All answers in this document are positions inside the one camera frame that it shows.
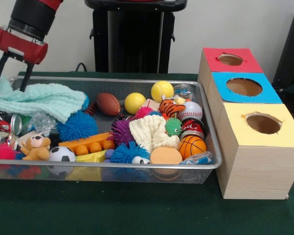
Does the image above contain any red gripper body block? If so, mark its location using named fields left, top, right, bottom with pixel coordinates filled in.
left=0, top=25, right=49, bottom=65

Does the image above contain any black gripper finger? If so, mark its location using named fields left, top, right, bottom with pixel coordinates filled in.
left=19, top=62, right=35, bottom=93
left=0, top=52, right=9, bottom=82

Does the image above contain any mint green cloth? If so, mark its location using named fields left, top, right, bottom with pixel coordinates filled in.
left=0, top=78, right=88, bottom=124

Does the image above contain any cream waffle cloth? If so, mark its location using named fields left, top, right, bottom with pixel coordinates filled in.
left=129, top=115, right=181, bottom=153

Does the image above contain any wooden box with three holes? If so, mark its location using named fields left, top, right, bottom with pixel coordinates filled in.
left=197, top=47, right=294, bottom=200

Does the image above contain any blue spiky ball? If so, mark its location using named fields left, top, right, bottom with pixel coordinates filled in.
left=56, top=111, right=98, bottom=142

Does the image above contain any toy soccer ball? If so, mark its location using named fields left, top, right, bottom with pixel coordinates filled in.
left=49, top=146, right=76, bottom=162

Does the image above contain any brown toy football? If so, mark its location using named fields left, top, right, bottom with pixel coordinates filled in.
left=96, top=92, right=121, bottom=117

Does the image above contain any orange toy vehicle with wheels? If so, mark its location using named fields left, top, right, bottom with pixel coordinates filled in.
left=58, top=132, right=116, bottom=156

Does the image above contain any yellow smiley ball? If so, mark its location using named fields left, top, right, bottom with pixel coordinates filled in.
left=124, top=93, right=147, bottom=115

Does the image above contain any plain yellow ball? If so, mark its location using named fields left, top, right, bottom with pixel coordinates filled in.
left=151, top=80, right=174, bottom=103

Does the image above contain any dark green table cloth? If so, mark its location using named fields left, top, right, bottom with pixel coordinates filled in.
left=0, top=70, right=294, bottom=235

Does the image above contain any orange foam disc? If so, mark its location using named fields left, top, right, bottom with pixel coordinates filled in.
left=150, top=146, right=183, bottom=165

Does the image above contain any toy baseball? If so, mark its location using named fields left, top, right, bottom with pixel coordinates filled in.
left=178, top=100, right=203, bottom=121

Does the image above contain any toy basketball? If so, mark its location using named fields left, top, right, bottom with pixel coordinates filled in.
left=178, top=135, right=208, bottom=160

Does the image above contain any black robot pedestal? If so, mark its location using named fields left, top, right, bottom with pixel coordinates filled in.
left=84, top=0, right=188, bottom=73

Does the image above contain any wire mesh bin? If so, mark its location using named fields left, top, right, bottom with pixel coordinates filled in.
left=0, top=75, right=222, bottom=185

